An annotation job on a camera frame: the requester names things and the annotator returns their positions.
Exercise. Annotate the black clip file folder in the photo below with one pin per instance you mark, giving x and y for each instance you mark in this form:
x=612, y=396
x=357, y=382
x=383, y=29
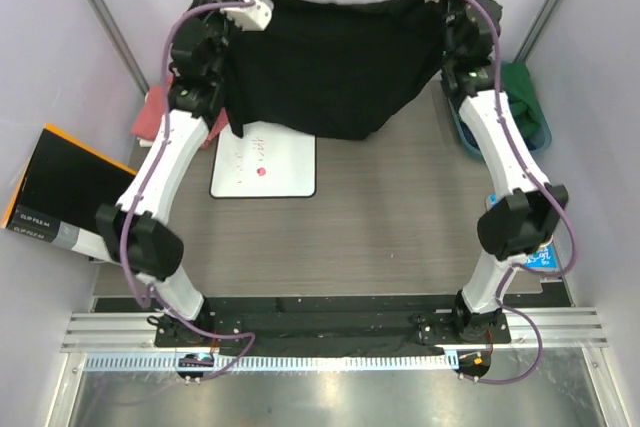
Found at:
x=60, y=191

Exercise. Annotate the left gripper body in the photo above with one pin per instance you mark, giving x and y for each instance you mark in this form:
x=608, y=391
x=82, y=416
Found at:
x=219, y=28

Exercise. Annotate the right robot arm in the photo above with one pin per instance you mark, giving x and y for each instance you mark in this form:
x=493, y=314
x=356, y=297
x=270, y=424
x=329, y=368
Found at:
x=475, y=87

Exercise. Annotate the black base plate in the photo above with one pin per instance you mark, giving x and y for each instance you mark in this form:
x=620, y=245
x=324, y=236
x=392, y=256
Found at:
x=352, y=324

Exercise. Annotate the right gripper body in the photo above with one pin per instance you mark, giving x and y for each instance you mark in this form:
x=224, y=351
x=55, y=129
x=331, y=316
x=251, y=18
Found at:
x=452, y=7

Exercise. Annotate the folded pink t shirt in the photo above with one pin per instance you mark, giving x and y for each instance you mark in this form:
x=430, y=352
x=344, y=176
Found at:
x=150, y=118

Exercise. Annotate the blue book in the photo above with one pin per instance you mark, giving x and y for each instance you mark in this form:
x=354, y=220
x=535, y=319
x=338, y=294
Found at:
x=542, y=257

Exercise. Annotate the left aluminium frame post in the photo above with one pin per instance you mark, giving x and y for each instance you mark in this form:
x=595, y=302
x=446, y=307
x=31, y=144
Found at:
x=118, y=41

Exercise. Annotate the white whiteboard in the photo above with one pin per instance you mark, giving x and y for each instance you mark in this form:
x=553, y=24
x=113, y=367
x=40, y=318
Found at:
x=268, y=161

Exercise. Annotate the aluminium rail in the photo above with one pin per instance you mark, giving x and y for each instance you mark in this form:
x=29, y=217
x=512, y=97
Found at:
x=553, y=327

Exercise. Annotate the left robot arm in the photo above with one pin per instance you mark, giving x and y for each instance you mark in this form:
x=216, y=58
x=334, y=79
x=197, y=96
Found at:
x=135, y=228

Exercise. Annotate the black t shirt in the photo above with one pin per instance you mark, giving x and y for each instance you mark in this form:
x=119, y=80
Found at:
x=331, y=70

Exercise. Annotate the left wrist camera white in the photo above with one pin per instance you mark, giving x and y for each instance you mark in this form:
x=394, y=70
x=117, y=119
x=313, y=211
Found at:
x=251, y=16

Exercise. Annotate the green t shirt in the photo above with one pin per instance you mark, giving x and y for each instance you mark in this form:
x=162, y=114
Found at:
x=522, y=98

